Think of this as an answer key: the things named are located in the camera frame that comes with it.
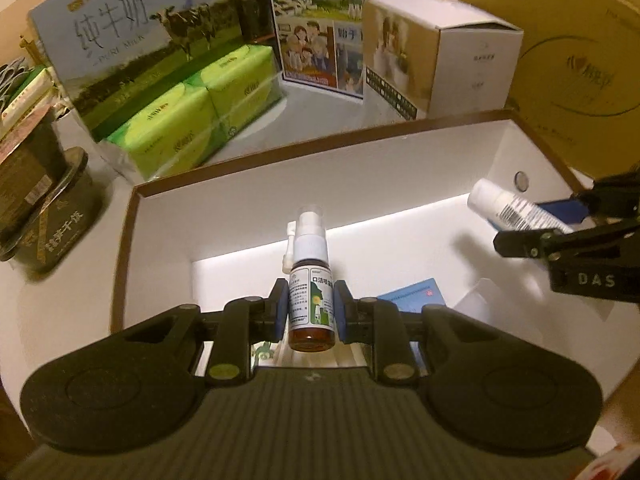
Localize white carton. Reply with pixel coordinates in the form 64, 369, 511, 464
361, 0, 525, 122

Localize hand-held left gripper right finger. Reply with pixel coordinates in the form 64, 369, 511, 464
334, 280, 506, 386

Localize brown spray bottle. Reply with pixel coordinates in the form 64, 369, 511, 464
281, 204, 337, 352

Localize green tissue multipack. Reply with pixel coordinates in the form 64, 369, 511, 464
102, 44, 286, 182

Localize blue milk carton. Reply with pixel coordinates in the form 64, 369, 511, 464
263, 0, 426, 106

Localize green pasture milk carton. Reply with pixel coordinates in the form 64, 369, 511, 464
27, 0, 236, 143

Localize blue medicine box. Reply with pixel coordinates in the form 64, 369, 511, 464
376, 277, 451, 311

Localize small dark box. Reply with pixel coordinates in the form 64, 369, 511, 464
232, 0, 276, 46

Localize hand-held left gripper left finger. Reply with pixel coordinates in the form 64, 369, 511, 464
120, 277, 291, 387

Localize pale purple tube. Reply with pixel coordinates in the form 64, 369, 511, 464
467, 178, 576, 235

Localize large cardboard carton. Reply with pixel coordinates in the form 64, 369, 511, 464
457, 0, 640, 181

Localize brown cardboard box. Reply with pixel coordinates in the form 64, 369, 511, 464
111, 109, 640, 461

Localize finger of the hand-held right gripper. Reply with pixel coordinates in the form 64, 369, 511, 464
535, 170, 640, 227
492, 222, 640, 262

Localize cream wrapped packets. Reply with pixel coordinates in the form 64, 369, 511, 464
0, 55, 56, 136

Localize dark food box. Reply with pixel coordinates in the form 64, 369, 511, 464
0, 147, 106, 275
0, 105, 68, 246

